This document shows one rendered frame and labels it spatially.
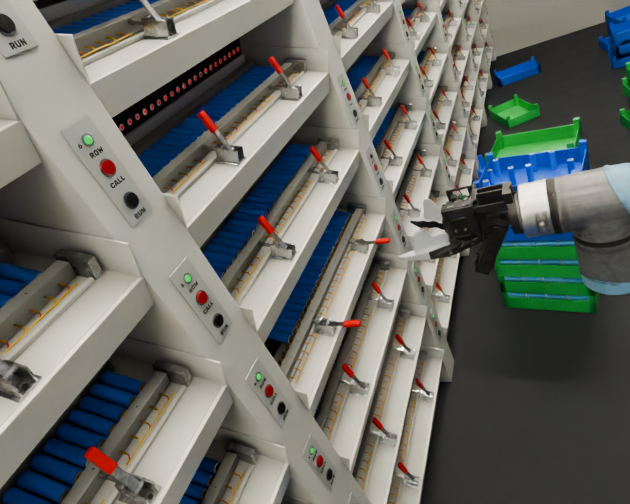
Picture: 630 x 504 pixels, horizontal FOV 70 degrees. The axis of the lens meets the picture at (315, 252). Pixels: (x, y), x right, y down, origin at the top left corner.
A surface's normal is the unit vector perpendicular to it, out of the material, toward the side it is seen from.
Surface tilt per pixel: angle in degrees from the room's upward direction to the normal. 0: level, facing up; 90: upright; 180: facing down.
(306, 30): 90
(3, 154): 111
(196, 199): 21
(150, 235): 90
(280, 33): 90
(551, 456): 0
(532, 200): 38
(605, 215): 89
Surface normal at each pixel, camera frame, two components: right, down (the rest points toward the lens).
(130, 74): 0.94, 0.17
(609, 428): -0.40, -0.77
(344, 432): -0.06, -0.77
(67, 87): 0.86, -0.12
